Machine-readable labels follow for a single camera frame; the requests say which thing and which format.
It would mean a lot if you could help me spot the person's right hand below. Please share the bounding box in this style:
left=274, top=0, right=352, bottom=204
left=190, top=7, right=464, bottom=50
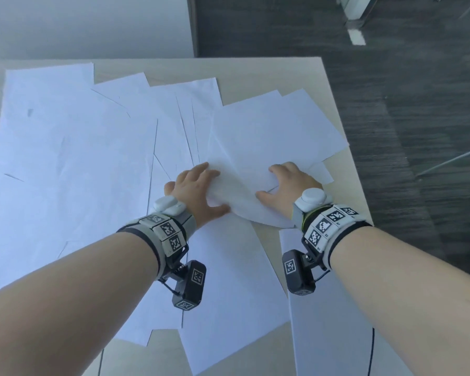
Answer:
left=255, top=161, right=324, bottom=220

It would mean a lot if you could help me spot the person's right forearm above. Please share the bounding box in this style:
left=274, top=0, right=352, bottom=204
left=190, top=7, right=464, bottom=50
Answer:
left=331, top=227, right=470, bottom=376

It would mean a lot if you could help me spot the light wooden table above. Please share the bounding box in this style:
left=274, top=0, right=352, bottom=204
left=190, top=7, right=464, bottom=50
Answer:
left=0, top=56, right=416, bottom=376

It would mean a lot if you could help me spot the person's left hand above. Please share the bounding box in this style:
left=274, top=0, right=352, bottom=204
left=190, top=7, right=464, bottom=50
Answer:
left=163, top=161, right=232, bottom=228

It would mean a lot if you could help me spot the white pillar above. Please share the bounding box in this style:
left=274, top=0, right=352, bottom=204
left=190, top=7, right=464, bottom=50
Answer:
left=338, top=0, right=381, bottom=22

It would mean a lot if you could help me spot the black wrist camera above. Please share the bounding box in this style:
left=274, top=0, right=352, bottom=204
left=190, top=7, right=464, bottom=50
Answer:
left=172, top=260, right=207, bottom=312
left=281, top=249, right=317, bottom=297

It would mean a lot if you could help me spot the thin bundle of white papers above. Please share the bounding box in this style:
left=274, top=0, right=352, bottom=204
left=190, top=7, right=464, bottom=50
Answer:
left=205, top=89, right=350, bottom=230

